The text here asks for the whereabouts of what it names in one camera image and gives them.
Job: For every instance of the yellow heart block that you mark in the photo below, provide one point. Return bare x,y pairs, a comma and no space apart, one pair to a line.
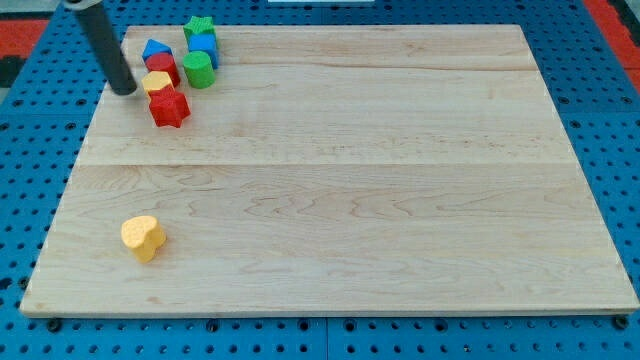
143,235

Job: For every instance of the blue cube block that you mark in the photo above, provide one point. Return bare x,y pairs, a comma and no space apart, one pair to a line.
206,43

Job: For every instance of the green star block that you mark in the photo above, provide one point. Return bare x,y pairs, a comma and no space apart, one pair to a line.
199,25

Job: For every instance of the blue triangle block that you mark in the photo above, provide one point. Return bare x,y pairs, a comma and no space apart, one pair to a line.
153,47

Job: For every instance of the light wooden board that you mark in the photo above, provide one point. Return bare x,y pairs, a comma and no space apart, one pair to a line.
338,171

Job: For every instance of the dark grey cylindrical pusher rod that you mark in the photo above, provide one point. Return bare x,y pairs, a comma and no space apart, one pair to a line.
94,21

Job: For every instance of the green cylinder block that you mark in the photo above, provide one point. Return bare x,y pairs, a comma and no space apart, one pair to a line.
198,69

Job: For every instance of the red star block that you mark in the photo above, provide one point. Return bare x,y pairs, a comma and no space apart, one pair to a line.
169,107

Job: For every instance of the red cylinder block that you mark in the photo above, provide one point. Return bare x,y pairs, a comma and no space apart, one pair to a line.
164,62

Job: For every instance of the yellow hexagon block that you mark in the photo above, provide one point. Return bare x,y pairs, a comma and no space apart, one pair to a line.
155,81

